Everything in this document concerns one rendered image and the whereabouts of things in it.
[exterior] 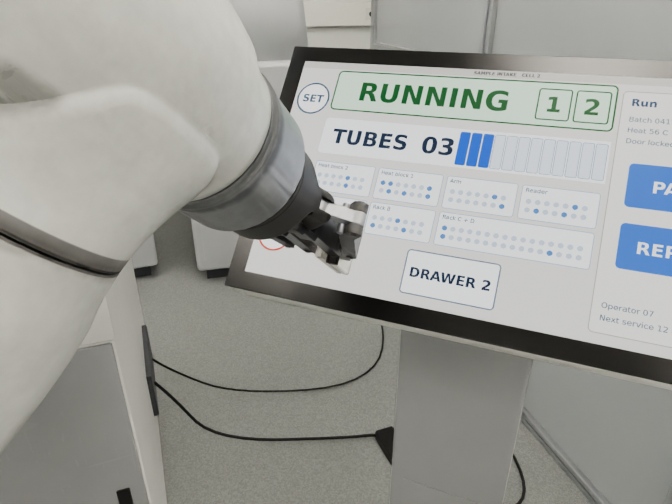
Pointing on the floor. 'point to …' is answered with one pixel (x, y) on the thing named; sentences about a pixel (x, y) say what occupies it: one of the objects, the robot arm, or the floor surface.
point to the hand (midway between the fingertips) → (336, 251)
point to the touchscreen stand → (455, 421)
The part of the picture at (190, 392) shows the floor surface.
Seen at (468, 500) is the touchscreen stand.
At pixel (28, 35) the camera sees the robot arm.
